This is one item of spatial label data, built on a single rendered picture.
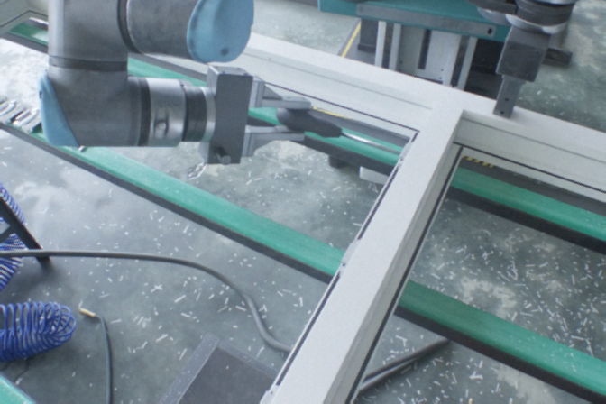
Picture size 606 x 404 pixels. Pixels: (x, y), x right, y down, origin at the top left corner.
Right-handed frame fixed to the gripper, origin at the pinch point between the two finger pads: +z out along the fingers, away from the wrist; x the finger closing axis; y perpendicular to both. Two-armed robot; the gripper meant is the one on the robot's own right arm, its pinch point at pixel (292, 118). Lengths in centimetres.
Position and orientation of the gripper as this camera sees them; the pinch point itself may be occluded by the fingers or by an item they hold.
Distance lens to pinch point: 70.5
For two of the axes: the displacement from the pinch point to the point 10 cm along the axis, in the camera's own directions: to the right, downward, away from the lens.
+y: 4.4, 4.4, -7.8
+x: 1.9, -9.0, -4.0
